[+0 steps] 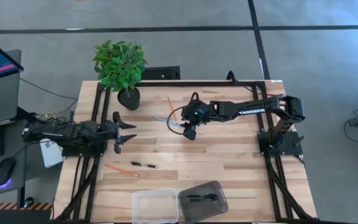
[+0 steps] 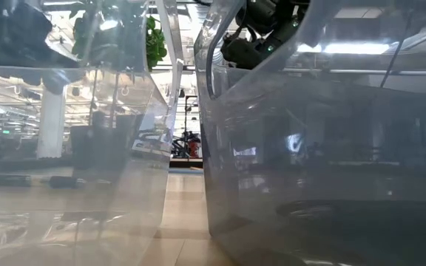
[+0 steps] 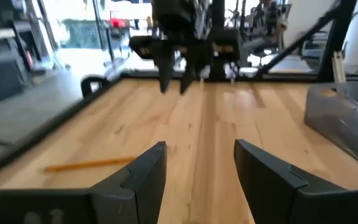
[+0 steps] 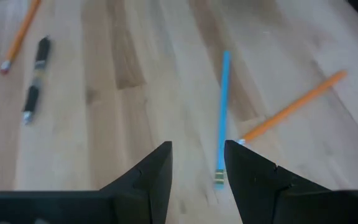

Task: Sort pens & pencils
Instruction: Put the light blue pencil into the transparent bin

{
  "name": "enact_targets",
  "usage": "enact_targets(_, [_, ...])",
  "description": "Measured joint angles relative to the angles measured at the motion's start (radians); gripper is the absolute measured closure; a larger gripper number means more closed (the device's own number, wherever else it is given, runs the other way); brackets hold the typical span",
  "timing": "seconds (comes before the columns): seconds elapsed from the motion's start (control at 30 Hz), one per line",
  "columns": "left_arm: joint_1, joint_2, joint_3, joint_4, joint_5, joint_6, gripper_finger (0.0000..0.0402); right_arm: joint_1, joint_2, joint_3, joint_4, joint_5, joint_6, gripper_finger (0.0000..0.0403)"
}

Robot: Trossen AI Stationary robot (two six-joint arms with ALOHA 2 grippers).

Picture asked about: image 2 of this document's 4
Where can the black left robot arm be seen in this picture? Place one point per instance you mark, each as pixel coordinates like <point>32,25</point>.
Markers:
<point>9,33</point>

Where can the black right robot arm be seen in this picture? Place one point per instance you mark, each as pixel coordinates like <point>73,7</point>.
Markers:
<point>264,14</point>

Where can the black stand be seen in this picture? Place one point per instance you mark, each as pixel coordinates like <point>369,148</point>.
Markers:
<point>187,111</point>

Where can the potted green plant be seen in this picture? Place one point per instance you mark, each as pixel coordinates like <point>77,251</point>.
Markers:
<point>155,44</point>

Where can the red and black machine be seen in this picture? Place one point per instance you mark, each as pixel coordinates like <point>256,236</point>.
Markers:
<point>193,147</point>

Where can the smoky grey plastic container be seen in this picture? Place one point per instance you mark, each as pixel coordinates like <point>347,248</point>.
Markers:
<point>327,147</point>

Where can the white column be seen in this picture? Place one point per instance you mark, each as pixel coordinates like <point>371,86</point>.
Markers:
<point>52,122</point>

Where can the clear plastic container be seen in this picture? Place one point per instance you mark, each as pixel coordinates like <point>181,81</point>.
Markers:
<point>87,221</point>

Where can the black aluminium table frame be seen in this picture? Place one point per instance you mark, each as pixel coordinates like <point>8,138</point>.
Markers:
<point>185,162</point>

